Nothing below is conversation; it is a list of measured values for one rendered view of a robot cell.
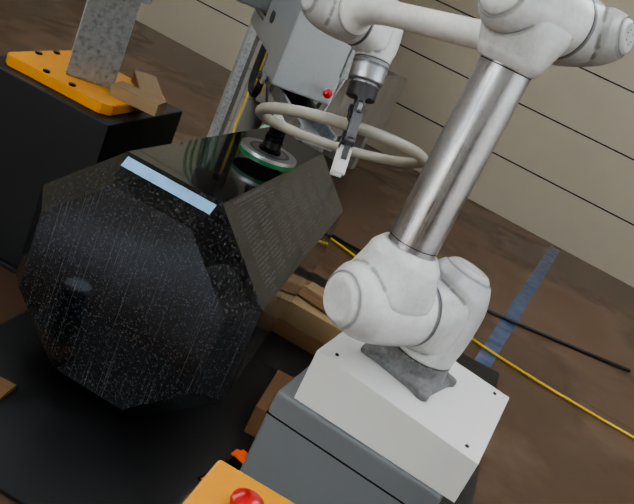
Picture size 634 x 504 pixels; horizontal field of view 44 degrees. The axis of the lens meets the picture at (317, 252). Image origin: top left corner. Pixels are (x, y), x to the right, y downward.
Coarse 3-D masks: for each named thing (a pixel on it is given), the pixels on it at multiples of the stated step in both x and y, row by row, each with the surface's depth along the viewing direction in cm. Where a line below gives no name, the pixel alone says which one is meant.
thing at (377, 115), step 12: (348, 84) 534; (384, 84) 601; (396, 84) 629; (264, 96) 561; (336, 96) 539; (384, 96) 617; (396, 96) 646; (336, 108) 541; (372, 108) 606; (384, 108) 634; (372, 120) 622; (384, 120) 652; (336, 132) 561; (360, 144) 653
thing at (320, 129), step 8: (272, 88) 274; (280, 88) 266; (272, 96) 273; (280, 96) 262; (304, 104) 273; (312, 104) 264; (288, 120) 244; (296, 120) 236; (304, 120) 257; (304, 128) 247; (312, 128) 251; (320, 128) 248; (328, 128) 241; (328, 136) 239; (336, 136) 234; (312, 144) 234
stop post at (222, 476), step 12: (216, 468) 91; (228, 468) 92; (204, 480) 89; (216, 480) 89; (228, 480) 90; (240, 480) 91; (252, 480) 92; (192, 492) 86; (204, 492) 87; (216, 492) 88; (228, 492) 88; (264, 492) 91
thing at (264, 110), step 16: (256, 112) 208; (272, 112) 197; (288, 112) 193; (304, 112) 190; (320, 112) 189; (288, 128) 227; (368, 128) 189; (320, 144) 234; (336, 144) 234; (400, 144) 193; (368, 160) 233; (384, 160) 229; (400, 160) 224; (416, 160) 213
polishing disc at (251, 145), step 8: (248, 144) 276; (256, 144) 280; (248, 152) 272; (256, 152) 272; (264, 152) 276; (288, 152) 288; (264, 160) 271; (272, 160) 271; (280, 160) 275; (288, 160) 279; (296, 160) 283
